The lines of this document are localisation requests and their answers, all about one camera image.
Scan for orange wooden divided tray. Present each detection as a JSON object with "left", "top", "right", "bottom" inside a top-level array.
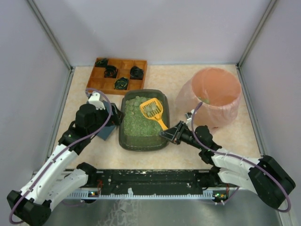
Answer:
[{"left": 87, "top": 57, "right": 148, "bottom": 95}]

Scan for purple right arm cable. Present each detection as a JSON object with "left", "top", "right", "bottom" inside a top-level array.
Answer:
[{"left": 190, "top": 101, "right": 292, "bottom": 212}]

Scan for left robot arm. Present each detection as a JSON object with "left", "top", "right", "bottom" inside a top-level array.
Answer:
[{"left": 7, "top": 103, "right": 123, "bottom": 226}]

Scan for dark teal folded cloth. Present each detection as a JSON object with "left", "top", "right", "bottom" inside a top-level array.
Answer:
[{"left": 87, "top": 100, "right": 117, "bottom": 140}]

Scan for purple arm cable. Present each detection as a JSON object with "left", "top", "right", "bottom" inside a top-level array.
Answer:
[
  {"left": 8, "top": 88, "right": 112, "bottom": 224},
  {"left": 190, "top": 101, "right": 292, "bottom": 212}
]

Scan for green cat litter pellets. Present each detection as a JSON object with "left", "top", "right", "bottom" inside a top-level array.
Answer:
[{"left": 123, "top": 96, "right": 162, "bottom": 137}]

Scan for black rolled sock middle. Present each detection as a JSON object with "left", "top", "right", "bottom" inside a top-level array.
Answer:
[{"left": 104, "top": 65, "right": 118, "bottom": 78}]

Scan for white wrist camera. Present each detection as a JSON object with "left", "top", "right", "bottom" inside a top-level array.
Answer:
[
  {"left": 88, "top": 91, "right": 106, "bottom": 110},
  {"left": 184, "top": 109, "right": 196, "bottom": 125}
]

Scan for black rolled sock right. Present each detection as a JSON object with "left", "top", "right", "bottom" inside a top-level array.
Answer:
[{"left": 130, "top": 66, "right": 144, "bottom": 80}]

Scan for black rolled sock front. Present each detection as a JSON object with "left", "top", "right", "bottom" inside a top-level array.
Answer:
[{"left": 114, "top": 77, "right": 129, "bottom": 90}]

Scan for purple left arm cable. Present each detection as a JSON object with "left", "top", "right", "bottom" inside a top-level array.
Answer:
[{"left": 8, "top": 88, "right": 112, "bottom": 224}]

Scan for black rolled sock back-left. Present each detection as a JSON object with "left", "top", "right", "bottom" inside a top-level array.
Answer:
[{"left": 95, "top": 58, "right": 109, "bottom": 68}]

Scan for dark grey litter box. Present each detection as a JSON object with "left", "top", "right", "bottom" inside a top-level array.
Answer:
[{"left": 119, "top": 89, "right": 170, "bottom": 151}]

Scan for orange bin with bag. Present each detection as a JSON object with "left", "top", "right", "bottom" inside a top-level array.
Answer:
[{"left": 175, "top": 67, "right": 242, "bottom": 129}]

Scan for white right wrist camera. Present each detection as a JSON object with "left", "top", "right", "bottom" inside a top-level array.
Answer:
[{"left": 184, "top": 109, "right": 196, "bottom": 125}]

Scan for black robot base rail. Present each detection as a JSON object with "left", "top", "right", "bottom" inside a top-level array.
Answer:
[{"left": 82, "top": 169, "right": 226, "bottom": 195}]

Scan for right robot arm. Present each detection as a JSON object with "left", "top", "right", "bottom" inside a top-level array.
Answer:
[{"left": 159, "top": 121, "right": 296, "bottom": 209}]

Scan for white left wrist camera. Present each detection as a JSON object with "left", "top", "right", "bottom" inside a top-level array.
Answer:
[{"left": 88, "top": 91, "right": 106, "bottom": 110}]

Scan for yellow litter scoop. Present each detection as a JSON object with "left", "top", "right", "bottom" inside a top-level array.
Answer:
[{"left": 139, "top": 98, "right": 168, "bottom": 130}]

